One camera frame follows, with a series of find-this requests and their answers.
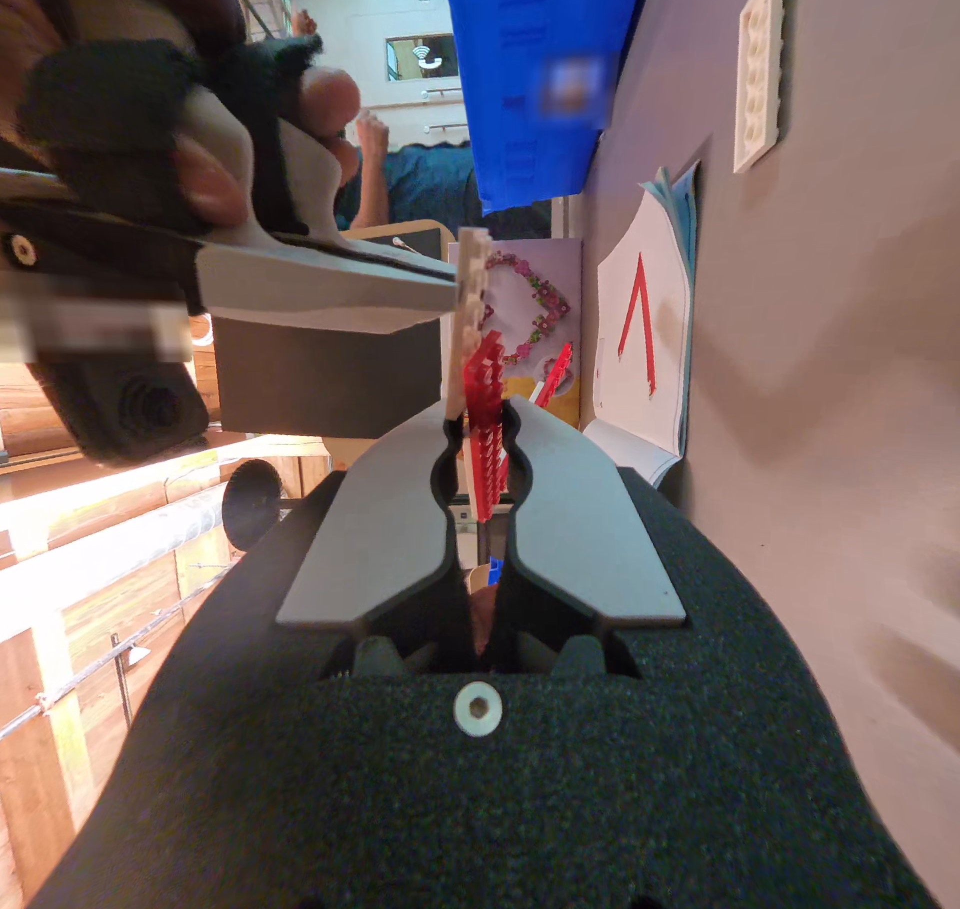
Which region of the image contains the bent plywood black chair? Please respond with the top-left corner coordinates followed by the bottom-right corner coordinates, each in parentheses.
top-left (212, 219), bottom-right (459, 441)

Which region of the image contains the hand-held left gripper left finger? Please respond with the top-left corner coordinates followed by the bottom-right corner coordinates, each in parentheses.
top-left (276, 401), bottom-right (462, 634)

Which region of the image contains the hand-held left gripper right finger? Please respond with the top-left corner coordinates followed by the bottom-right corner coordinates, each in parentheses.
top-left (501, 395), bottom-right (689, 633)

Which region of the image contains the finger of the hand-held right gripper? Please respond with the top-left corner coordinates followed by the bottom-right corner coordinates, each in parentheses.
top-left (195, 240), bottom-right (462, 336)
top-left (271, 232), bottom-right (459, 283)

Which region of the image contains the dark wall sign white symbol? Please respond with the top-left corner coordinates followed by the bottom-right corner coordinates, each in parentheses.
top-left (385, 33), bottom-right (460, 83)

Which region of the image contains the medium white lego plate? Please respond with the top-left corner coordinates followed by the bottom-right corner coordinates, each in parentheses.
top-left (447, 228), bottom-right (494, 423)
top-left (732, 0), bottom-right (789, 175)

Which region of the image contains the blue divided plastic bin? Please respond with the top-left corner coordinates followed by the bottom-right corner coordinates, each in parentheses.
top-left (438, 0), bottom-right (661, 216)

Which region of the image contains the silver round air duct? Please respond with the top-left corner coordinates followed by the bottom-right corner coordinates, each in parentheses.
top-left (0, 483), bottom-right (230, 644)

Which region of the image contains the black round pendant lamp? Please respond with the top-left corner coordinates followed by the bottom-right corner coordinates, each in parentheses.
top-left (221, 459), bottom-right (309, 552)

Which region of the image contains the lego instruction booklet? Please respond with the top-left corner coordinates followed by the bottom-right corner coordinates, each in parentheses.
top-left (581, 162), bottom-right (702, 489)

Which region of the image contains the long red lego plate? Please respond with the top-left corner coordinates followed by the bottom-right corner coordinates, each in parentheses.
top-left (463, 330), bottom-right (513, 524)

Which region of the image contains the yellow white lego box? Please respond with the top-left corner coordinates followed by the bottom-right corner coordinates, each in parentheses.
top-left (448, 240), bottom-right (585, 430)

